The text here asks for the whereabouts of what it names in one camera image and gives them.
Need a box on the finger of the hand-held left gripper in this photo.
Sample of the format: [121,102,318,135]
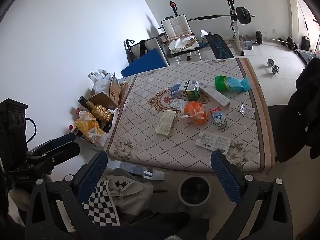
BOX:
[30,133,77,155]
[27,141,81,173]

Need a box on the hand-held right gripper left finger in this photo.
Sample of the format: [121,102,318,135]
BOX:
[25,151,108,240]

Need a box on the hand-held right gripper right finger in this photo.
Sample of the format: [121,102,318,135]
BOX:
[211,151,294,240]

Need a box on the silver foil blister pack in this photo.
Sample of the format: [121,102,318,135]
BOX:
[169,98,190,111]

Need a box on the red capped bottle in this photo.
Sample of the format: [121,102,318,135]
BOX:
[69,125,83,138]

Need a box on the checkered tote bag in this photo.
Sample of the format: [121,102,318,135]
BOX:
[82,169,154,227]

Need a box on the white round bin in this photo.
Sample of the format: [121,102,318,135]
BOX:
[178,176,212,207]

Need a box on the white labelled flat package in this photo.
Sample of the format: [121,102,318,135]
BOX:
[195,131,232,155]

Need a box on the clear plastic bag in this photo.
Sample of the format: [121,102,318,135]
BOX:
[120,162,153,179]

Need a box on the gold bottle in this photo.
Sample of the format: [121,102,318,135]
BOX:
[86,100,113,123]

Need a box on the small milk carton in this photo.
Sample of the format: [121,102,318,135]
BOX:
[210,107,228,130]

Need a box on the floral patterned table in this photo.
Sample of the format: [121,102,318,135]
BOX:
[106,58,275,173]

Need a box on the white plastic bag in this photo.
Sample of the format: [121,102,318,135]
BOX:
[94,79,110,94]

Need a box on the orange plastic bag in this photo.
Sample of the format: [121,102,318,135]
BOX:
[178,102,208,125]

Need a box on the cardboard box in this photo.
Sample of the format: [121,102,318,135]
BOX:
[90,71,129,107]

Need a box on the cream flat box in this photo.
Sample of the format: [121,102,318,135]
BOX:
[155,110,176,136]

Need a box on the long white box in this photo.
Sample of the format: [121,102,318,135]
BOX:
[198,81,230,110]

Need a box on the green medicine box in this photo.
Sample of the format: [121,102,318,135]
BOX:
[184,80,200,102]

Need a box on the green and blue packet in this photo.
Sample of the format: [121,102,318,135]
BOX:
[215,75,251,93]

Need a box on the blue plastic wrapper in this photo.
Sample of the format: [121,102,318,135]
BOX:
[169,83,187,98]

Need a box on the black jacket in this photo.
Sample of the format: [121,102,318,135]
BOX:
[276,57,320,163]

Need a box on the chrome dumbbell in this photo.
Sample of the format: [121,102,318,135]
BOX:
[267,59,280,75]

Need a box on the black weight bench pad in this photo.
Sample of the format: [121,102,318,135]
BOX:
[205,34,234,60]

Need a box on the white padded chair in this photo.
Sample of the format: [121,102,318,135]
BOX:
[161,14,203,64]
[124,37,165,64]

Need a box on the grey foot pedal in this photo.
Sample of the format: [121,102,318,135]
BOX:
[241,35,258,50]

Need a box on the beige paper bag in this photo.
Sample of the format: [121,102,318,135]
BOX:
[168,33,198,52]

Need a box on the small black barbell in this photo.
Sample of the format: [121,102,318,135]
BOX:
[255,31,293,50]

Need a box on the white weight rack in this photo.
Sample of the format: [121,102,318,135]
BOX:
[226,0,247,55]

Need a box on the black bag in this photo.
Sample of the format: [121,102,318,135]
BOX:
[301,35,312,52]

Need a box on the barbell with black plates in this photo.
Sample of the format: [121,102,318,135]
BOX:
[186,7,255,25]

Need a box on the black cable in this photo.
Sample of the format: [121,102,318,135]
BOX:
[25,117,37,143]

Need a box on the black red exercise handle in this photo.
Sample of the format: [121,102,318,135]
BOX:
[169,1,179,17]

